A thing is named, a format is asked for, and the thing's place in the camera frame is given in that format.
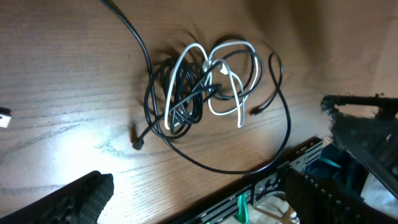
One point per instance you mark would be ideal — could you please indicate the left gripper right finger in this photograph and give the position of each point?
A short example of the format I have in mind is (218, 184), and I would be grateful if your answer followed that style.
(371, 141)

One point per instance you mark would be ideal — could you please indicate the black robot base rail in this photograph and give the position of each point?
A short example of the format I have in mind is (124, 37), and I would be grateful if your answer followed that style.
(321, 184)

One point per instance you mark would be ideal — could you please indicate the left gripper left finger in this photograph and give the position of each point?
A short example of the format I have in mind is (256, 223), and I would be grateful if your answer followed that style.
(80, 202)

